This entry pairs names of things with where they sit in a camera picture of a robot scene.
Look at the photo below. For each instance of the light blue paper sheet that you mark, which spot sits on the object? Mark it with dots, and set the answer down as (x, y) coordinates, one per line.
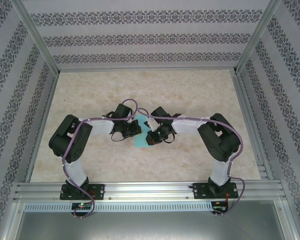
(141, 140)

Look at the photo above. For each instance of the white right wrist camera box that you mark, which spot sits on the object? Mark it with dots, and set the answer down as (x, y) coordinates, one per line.
(152, 123)

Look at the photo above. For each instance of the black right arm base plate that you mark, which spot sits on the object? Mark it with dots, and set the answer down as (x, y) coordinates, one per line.
(198, 191)

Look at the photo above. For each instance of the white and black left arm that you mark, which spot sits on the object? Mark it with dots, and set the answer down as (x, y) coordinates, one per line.
(70, 142)

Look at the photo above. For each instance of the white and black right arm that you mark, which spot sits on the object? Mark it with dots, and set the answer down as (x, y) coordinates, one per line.
(220, 140)

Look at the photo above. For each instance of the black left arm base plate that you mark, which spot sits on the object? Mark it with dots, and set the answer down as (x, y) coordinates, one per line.
(98, 191)

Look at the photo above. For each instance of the aluminium side rail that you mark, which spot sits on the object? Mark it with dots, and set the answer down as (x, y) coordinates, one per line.
(42, 126)
(251, 125)

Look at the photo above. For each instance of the long aluminium mounting rail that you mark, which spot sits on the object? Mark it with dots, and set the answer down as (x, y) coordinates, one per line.
(150, 191)

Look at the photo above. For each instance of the grey metal panel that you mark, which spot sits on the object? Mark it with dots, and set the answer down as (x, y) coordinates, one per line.
(150, 225)

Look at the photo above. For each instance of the aluminium frame post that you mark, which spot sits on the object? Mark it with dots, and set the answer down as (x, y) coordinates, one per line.
(257, 35)
(35, 35)

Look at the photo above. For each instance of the circuit board with blue part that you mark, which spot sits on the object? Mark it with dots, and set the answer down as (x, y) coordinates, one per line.
(218, 207)

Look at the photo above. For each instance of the circuit board with green light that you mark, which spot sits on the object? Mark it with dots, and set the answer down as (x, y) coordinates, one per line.
(81, 206)

